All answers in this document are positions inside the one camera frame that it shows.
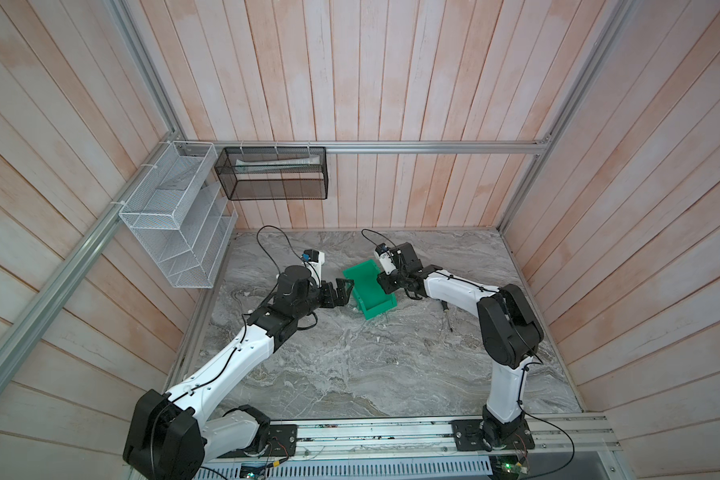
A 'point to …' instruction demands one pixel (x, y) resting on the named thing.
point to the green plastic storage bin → (370, 295)
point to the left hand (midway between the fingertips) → (343, 288)
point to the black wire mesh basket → (250, 173)
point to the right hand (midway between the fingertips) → (384, 275)
